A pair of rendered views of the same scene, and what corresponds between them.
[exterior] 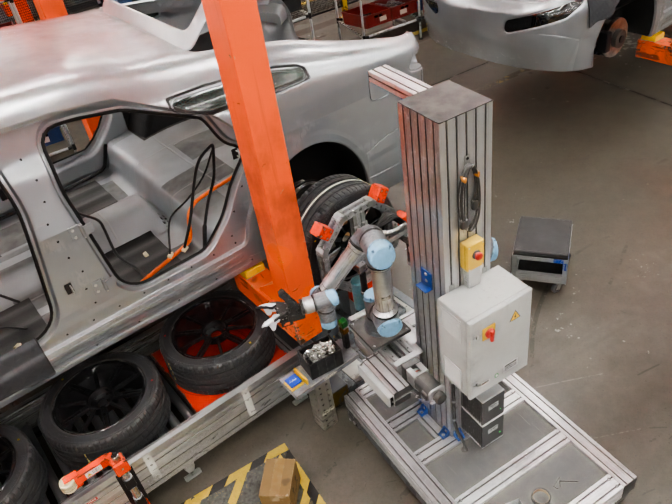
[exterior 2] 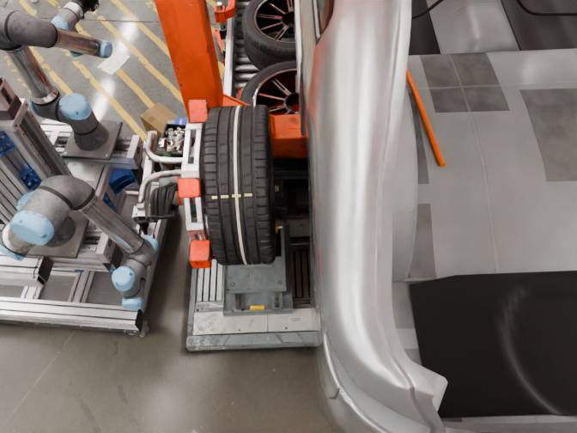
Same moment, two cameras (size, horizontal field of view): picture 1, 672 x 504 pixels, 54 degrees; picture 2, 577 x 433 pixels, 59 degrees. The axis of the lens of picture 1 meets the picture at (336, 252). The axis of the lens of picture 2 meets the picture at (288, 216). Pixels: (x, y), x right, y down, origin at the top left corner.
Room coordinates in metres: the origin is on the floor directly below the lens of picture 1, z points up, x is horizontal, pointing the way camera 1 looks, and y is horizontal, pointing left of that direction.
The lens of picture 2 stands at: (3.93, -0.97, 2.59)
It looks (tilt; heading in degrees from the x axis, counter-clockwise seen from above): 59 degrees down; 123
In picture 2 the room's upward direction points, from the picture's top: 3 degrees counter-clockwise
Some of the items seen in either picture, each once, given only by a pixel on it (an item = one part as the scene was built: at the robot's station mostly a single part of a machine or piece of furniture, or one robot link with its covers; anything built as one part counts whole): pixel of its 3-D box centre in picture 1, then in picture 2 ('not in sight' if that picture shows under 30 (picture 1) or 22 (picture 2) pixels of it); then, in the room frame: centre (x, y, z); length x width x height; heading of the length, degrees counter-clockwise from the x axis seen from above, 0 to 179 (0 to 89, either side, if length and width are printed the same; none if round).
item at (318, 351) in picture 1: (320, 356); (176, 144); (2.49, 0.18, 0.51); 0.20 x 0.14 x 0.13; 115
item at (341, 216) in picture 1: (359, 245); (203, 187); (2.97, -0.14, 0.85); 0.54 x 0.07 x 0.54; 122
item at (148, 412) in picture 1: (106, 408); (293, 31); (2.49, 1.39, 0.39); 0.66 x 0.66 x 0.24
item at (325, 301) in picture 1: (325, 300); (63, 23); (2.16, 0.08, 1.21); 0.11 x 0.08 x 0.09; 101
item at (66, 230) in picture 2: not in sight; (51, 224); (2.55, -0.60, 0.87); 0.15 x 0.15 x 0.10
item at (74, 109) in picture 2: (376, 302); (76, 112); (2.33, -0.15, 0.98); 0.13 x 0.12 x 0.14; 11
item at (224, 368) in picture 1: (218, 339); (297, 113); (2.88, 0.78, 0.39); 0.66 x 0.66 x 0.24
